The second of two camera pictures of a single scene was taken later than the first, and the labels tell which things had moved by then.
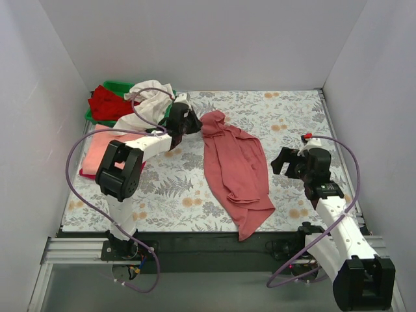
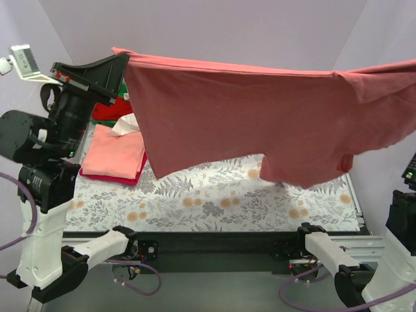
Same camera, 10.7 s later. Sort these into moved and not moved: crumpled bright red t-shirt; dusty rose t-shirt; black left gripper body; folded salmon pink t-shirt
Moved: dusty rose t-shirt; black left gripper body
Not moved: folded salmon pink t-shirt; crumpled bright red t-shirt
